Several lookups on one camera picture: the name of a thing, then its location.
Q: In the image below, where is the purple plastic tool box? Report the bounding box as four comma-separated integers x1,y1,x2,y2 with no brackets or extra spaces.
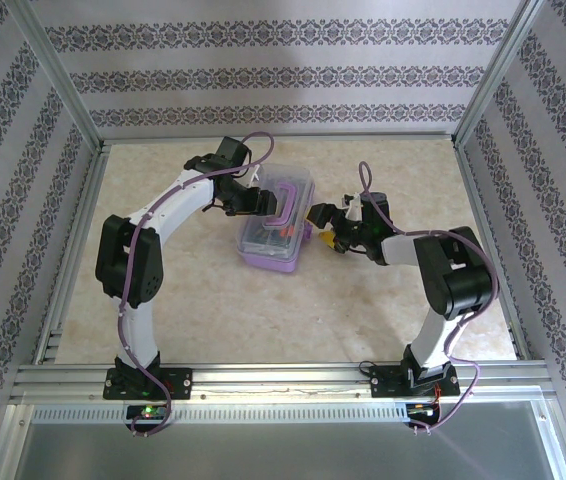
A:
235,162,315,275

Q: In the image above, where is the right controller board with LED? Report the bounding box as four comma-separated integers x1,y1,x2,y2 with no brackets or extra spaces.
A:
406,402,440,418

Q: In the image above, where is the controller board with led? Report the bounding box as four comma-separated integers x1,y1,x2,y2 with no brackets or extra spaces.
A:
125,404,170,420
406,402,440,418

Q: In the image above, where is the grey metal sheet panel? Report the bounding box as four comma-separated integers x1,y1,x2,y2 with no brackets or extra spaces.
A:
2,404,566,480

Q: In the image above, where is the left controller board with LED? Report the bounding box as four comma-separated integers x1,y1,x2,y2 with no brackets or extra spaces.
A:
125,404,170,420

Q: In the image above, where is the short aluminium table edge rail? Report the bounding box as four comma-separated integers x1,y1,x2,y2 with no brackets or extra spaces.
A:
100,131,459,147

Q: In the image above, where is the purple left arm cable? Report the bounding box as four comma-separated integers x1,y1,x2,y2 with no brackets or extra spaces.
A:
117,131,278,437

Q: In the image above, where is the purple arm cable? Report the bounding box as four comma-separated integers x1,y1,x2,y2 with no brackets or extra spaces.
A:
117,131,278,437
358,160,499,435

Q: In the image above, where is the long aluminium table edge rail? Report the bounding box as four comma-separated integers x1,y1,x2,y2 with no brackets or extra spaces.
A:
455,142,537,362
32,144,112,366

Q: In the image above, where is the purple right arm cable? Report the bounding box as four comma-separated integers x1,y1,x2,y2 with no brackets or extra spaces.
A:
358,160,499,435

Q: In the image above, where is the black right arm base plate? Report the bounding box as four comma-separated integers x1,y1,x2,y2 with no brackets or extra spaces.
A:
369,363,460,400

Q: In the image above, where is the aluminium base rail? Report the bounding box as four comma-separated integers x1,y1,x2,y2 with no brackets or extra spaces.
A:
10,362,552,404

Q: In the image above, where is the perforated metal cable duct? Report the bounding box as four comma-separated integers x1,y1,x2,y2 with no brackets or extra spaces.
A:
30,402,410,424

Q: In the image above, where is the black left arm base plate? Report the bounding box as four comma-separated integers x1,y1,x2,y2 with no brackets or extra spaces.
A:
102,366,194,402

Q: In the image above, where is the aluminium frame post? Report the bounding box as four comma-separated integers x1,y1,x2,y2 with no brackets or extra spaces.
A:
5,0,110,151
452,0,562,149

